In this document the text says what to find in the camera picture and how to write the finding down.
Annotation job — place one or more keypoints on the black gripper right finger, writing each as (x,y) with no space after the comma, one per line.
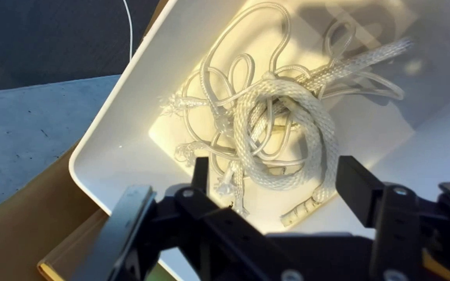
(360,190)

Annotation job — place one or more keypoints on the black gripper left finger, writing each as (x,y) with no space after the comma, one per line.
(201,174)

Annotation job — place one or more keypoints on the white plastic basket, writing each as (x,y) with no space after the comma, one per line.
(273,93)

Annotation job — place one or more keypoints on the yellow green book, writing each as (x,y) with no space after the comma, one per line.
(62,261)

